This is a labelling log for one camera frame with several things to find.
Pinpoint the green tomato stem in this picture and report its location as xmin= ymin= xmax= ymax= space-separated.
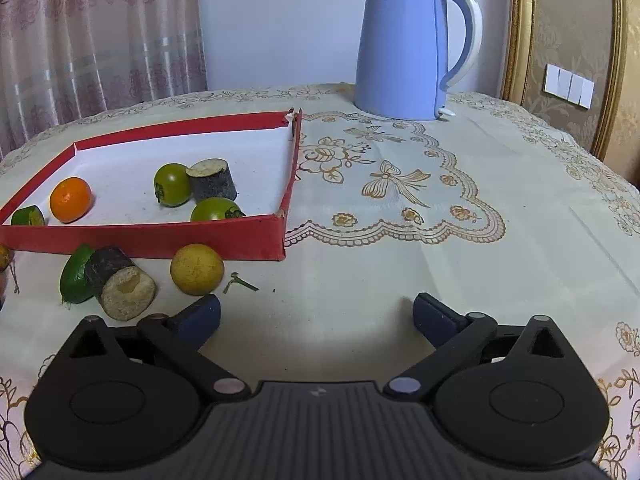
xmin=222 ymin=272 xmax=261 ymax=295

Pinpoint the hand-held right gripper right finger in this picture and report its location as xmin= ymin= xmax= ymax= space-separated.
xmin=382 ymin=292 xmax=576 ymax=403

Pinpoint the yellow round longan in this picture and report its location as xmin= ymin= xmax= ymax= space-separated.
xmin=170 ymin=244 xmax=224 ymax=296

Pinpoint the small green citrus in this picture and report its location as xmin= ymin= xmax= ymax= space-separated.
xmin=10 ymin=205 xmax=46 ymax=227

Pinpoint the pink floral curtain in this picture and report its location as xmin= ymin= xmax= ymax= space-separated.
xmin=0 ymin=0 xmax=208 ymax=158

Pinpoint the gold wall panel frame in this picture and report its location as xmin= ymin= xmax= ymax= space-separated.
xmin=500 ymin=0 xmax=628 ymax=161

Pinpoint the light blue electric kettle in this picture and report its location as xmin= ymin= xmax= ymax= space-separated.
xmin=353 ymin=0 xmax=484 ymax=122

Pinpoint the red cardboard tray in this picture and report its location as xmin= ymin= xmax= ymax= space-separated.
xmin=0 ymin=107 xmax=303 ymax=262

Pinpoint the green lemon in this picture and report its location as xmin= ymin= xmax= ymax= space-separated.
xmin=59 ymin=243 xmax=96 ymax=305

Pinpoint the dark sugarcane piece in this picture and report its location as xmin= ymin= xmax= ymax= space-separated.
xmin=84 ymin=245 xmax=157 ymax=322
xmin=185 ymin=158 xmax=238 ymax=204

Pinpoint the orange mandarin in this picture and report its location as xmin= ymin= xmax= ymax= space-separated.
xmin=49 ymin=176 xmax=94 ymax=224

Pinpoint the white wall switch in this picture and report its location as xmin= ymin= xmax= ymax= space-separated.
xmin=544 ymin=62 xmax=595 ymax=109

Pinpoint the cream embroidered tablecloth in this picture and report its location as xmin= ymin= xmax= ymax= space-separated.
xmin=0 ymin=82 xmax=640 ymax=480

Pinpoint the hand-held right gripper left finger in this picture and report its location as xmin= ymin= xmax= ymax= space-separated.
xmin=65 ymin=294 xmax=252 ymax=403

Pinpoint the green tomato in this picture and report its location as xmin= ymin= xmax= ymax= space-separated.
xmin=190 ymin=197 xmax=247 ymax=223
xmin=153 ymin=162 xmax=192 ymax=207

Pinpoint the small longan with twig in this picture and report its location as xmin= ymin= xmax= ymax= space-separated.
xmin=0 ymin=244 xmax=21 ymax=295

